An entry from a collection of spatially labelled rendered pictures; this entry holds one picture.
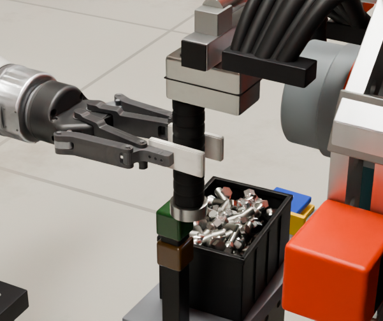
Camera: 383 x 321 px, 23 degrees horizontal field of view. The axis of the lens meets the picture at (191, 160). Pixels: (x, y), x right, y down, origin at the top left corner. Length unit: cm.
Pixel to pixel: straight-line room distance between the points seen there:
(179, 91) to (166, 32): 270
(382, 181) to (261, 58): 17
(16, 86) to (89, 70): 223
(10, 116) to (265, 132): 184
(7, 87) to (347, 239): 50
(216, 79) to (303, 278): 25
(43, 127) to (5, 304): 65
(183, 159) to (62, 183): 164
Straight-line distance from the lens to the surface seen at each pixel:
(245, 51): 90
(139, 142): 103
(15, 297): 171
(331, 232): 80
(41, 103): 110
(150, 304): 143
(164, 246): 127
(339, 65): 107
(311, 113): 107
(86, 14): 389
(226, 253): 133
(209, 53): 93
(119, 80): 326
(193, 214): 106
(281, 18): 89
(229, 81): 94
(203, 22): 94
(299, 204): 162
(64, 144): 106
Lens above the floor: 132
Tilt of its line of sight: 29 degrees down
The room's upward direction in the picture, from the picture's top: straight up
